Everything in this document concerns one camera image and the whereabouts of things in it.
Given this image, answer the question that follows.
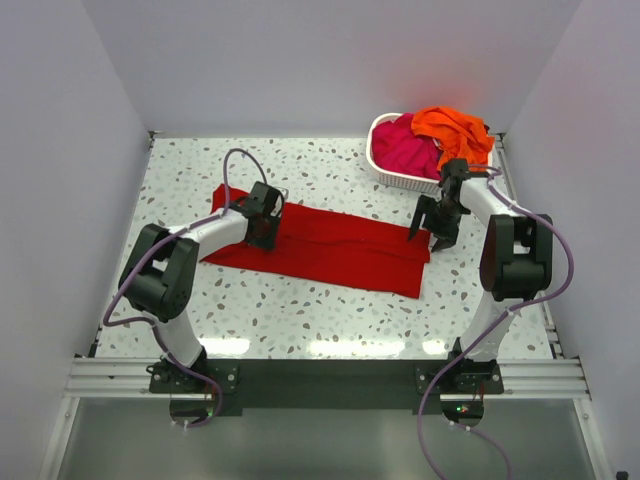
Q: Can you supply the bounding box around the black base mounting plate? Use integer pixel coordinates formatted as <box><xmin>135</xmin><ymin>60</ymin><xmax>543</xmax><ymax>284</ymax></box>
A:
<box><xmin>146</xmin><ymin>359</ymin><xmax>505</xmax><ymax>419</ymax></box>

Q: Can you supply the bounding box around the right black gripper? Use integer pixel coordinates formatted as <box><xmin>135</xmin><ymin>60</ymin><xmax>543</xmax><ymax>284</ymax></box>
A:
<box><xmin>408</xmin><ymin>195</ymin><xmax>467</xmax><ymax>253</ymax></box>

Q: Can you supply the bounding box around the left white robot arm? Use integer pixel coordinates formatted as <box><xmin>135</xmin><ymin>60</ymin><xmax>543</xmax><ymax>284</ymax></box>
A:
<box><xmin>114</xmin><ymin>182</ymin><xmax>286</xmax><ymax>392</ymax></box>

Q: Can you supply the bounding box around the magenta t shirt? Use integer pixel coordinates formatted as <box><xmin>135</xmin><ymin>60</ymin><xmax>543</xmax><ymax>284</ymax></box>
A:
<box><xmin>371</xmin><ymin>113</ymin><xmax>441</xmax><ymax>180</ymax></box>

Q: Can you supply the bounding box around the aluminium frame rail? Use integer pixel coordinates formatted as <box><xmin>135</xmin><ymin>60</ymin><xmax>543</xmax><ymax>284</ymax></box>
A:
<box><xmin>64</xmin><ymin>358</ymin><xmax>590</xmax><ymax>400</ymax></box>

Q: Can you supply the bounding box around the white laundry basket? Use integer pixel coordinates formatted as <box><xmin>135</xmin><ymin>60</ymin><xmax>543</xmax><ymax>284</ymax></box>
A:
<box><xmin>365</xmin><ymin>113</ymin><xmax>496</xmax><ymax>195</ymax></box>

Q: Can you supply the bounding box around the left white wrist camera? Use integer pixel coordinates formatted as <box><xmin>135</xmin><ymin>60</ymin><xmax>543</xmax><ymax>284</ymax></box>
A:
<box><xmin>276</xmin><ymin>186</ymin><xmax>290</xmax><ymax>201</ymax></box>

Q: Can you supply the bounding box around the orange t shirt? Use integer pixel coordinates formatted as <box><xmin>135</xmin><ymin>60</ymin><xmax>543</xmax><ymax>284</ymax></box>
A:
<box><xmin>411</xmin><ymin>107</ymin><xmax>495</xmax><ymax>171</ymax></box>

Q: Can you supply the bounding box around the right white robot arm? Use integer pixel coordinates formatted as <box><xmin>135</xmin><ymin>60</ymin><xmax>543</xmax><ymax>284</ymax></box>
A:
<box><xmin>408</xmin><ymin>158</ymin><xmax>553</xmax><ymax>393</ymax></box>

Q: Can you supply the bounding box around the red t shirt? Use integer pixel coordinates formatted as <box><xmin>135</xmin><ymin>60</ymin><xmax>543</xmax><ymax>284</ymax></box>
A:
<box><xmin>205</xmin><ymin>203</ymin><xmax>430</xmax><ymax>299</ymax></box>

